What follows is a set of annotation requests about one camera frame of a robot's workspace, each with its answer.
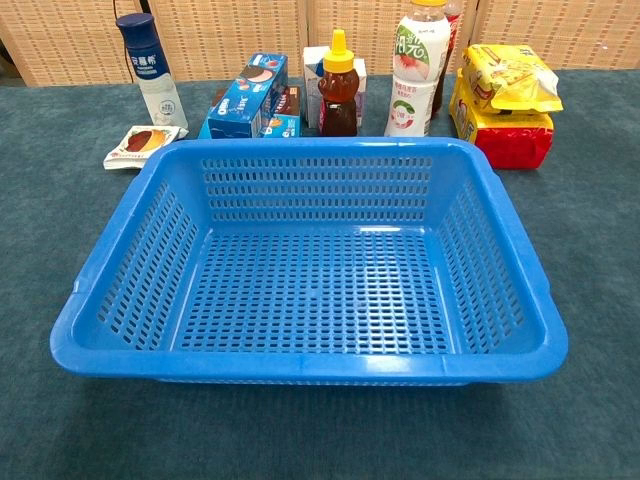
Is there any blue cookie box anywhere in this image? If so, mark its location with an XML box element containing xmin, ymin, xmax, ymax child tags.
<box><xmin>206</xmin><ymin>52</ymin><xmax>290</xmax><ymax>140</ymax></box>

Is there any white snack packet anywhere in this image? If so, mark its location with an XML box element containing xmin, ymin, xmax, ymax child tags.
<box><xmin>102</xmin><ymin>124</ymin><xmax>190</xmax><ymax>171</ymax></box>

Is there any white bottle with blue cap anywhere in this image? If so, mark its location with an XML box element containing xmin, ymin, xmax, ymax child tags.
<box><xmin>115</xmin><ymin>12</ymin><xmax>190</xmax><ymax>130</ymax></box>

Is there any blue plastic basket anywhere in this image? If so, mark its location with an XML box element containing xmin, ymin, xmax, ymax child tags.
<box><xmin>48</xmin><ymin>135</ymin><xmax>570</xmax><ymax>387</ymax></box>

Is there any dark red box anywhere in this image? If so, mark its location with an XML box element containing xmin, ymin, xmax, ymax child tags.
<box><xmin>198</xmin><ymin>85</ymin><xmax>302</xmax><ymax>140</ymax></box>

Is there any honey bear bottle yellow cap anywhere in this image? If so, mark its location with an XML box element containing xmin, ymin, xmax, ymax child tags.
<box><xmin>317</xmin><ymin>28</ymin><xmax>360</xmax><ymax>138</ymax></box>

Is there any white purple drink carton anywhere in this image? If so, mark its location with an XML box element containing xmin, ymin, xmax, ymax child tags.
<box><xmin>352</xmin><ymin>58</ymin><xmax>369</xmax><ymax>127</ymax></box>

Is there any white blue drink carton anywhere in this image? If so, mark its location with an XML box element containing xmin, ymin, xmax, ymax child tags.
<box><xmin>302</xmin><ymin>45</ymin><xmax>334</xmax><ymax>129</ymax></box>

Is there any white peach drink bottle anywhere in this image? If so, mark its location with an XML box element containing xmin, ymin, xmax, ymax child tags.
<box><xmin>383</xmin><ymin>0</ymin><xmax>451</xmax><ymax>138</ymax></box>

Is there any red yellow snack packet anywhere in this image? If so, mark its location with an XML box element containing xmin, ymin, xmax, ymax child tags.
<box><xmin>448</xmin><ymin>69</ymin><xmax>555</xmax><ymax>170</ymax></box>

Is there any woven bamboo folding screen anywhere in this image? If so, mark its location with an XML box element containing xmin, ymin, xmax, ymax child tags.
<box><xmin>0</xmin><ymin>0</ymin><xmax>640</xmax><ymax>89</ymax></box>

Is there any yellow cracker packet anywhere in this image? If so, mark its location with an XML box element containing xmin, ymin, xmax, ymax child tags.
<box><xmin>460</xmin><ymin>43</ymin><xmax>564</xmax><ymax>115</ymax></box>

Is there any cola bottle red cap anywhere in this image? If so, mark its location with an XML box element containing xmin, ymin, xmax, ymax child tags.
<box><xmin>430</xmin><ymin>0</ymin><xmax>464</xmax><ymax>119</ymax></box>

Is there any teal table cloth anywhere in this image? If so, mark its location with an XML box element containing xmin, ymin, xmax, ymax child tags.
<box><xmin>0</xmin><ymin>69</ymin><xmax>640</xmax><ymax>480</ymax></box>

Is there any thin black hanging cable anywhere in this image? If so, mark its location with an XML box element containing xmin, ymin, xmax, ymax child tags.
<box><xmin>112</xmin><ymin>0</ymin><xmax>137</xmax><ymax>84</ymax></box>

